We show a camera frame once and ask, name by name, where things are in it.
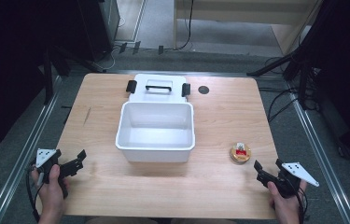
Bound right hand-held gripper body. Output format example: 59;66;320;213
268;161;320;199

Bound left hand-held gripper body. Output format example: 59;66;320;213
35;147;63;185

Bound white plastic storage box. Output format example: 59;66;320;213
115;101;196;163

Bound white box lid black handle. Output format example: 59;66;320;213
125;73;192;105

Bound person's right hand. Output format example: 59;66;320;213
267;179;308;218

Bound person's left hand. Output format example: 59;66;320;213
31;164;71;218

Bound black tripod stand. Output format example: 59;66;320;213
246;18;323;110
40;43;105;105

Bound dark curtain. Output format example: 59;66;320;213
0;0;82;161
300;0;350;166

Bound dark cabinet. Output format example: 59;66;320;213
77;0;121;62

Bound light wooden furniture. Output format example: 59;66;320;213
173;0;324;55

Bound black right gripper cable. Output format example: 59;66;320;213
295;186;309;224

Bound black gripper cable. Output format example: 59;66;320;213
295;186;309;224
25;161;41;222

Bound metal floor rail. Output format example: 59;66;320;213
0;76;63;224
286;82;350;224

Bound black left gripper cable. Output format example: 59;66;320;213
25;161;41;222

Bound black floor cables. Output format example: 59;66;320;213
258;55;302;123

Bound white floor cable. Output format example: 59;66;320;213
99;18;127;71

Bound black hanging cable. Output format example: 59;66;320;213
176;0;195;51

